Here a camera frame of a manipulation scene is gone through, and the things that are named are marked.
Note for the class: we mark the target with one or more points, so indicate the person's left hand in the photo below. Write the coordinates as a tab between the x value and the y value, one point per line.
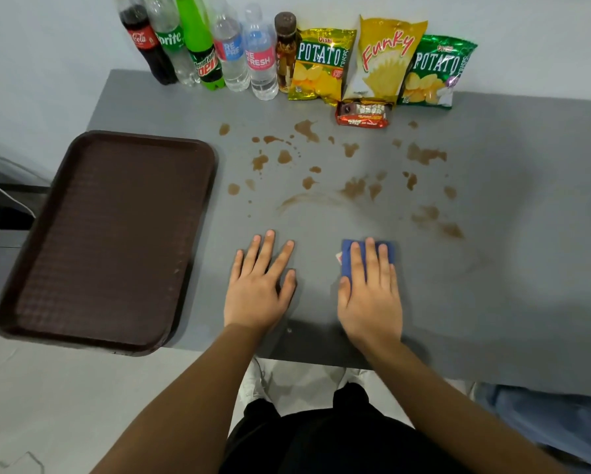
253	296

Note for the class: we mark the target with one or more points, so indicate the person's right hand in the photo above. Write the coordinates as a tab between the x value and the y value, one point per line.
372	310

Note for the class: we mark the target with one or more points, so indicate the person's right middle finger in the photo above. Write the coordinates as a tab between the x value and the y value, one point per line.
372	261

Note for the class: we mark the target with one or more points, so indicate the person's left little finger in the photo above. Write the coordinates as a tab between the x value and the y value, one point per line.
236	266

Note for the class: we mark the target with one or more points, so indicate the person's right little finger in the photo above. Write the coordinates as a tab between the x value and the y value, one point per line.
394	281

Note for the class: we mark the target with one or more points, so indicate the person's left thumb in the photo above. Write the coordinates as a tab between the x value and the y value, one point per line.
288	288

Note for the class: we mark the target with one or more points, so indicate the person's left middle finger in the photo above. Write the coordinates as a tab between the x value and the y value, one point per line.
264	252

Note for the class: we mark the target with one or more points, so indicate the person's right thumb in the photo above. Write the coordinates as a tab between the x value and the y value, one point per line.
344	291

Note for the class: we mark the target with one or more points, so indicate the blue cleaning cloth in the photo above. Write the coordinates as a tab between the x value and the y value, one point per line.
345	261

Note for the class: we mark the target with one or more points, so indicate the person's right forearm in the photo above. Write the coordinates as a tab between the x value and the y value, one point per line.
443	414

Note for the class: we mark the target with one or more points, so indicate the person's left forearm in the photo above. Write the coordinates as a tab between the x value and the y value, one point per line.
192	404

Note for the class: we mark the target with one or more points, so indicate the brown liquid spill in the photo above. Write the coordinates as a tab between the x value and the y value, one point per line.
353	187

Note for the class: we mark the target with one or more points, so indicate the person's right white shoe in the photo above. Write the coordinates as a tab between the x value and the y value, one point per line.
354	377

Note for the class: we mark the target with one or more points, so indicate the person's white shoe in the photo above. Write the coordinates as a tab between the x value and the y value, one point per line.
354	377
253	385

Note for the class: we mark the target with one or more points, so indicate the person's left white shoe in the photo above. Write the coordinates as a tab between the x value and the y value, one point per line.
253	385

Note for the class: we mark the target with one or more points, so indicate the brown plastic tray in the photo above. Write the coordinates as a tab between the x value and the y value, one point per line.
108	241

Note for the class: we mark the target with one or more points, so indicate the red brown snack packet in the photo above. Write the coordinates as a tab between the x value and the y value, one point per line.
363	114

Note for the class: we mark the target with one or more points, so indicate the person's black shorts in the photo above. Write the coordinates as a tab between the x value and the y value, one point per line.
325	439

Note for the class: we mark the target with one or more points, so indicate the gold potato chips bag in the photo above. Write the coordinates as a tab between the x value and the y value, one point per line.
320	64

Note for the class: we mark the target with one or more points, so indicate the green potato chips bag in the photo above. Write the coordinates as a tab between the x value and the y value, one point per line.
436	71

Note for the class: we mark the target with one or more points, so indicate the yellow chips bag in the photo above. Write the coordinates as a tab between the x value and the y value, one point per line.
384	59

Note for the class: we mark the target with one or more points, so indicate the water bottle blue pink label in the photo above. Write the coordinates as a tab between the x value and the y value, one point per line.
230	51

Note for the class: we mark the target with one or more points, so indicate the small brown drink bottle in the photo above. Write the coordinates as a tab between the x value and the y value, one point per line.
285	49

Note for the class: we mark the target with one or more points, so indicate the blue fabric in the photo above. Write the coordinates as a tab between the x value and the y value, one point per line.
557	424

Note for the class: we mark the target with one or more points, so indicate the clear soda bottle green label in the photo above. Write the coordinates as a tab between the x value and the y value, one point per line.
173	44

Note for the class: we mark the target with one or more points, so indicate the cola bottle with red label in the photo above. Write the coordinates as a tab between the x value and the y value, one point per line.
145	41

